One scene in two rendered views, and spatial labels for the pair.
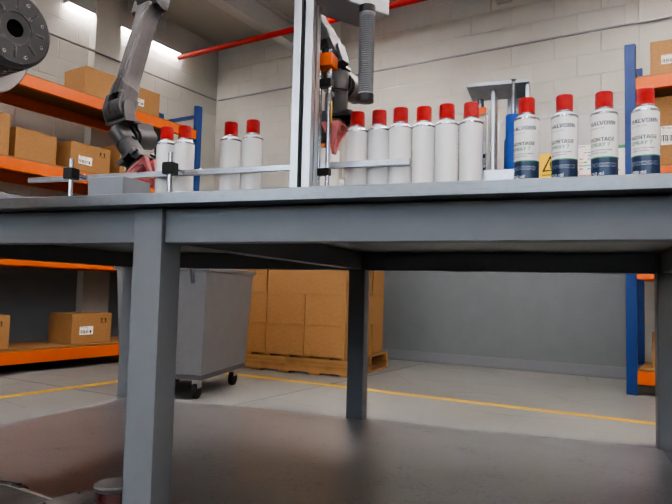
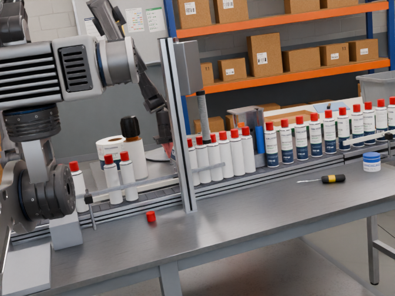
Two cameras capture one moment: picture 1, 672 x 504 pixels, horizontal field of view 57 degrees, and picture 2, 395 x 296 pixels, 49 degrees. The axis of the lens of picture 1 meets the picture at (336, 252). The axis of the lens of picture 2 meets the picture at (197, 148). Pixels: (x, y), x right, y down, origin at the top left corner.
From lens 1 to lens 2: 1.27 m
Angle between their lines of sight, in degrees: 40
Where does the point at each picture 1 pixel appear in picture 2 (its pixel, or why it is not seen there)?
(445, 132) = (238, 145)
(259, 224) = (228, 249)
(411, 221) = (294, 230)
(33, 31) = (71, 182)
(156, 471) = not seen: outside the picture
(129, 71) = not seen: hidden behind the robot
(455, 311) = (67, 128)
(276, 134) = not seen: outside the picture
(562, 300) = (135, 108)
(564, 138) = (288, 141)
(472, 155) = (251, 154)
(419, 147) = (226, 154)
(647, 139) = (318, 137)
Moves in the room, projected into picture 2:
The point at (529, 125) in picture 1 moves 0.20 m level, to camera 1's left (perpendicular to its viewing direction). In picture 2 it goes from (274, 137) to (241, 148)
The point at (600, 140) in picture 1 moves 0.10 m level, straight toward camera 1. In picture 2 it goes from (302, 139) to (313, 144)
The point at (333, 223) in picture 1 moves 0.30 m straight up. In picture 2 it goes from (263, 239) to (254, 157)
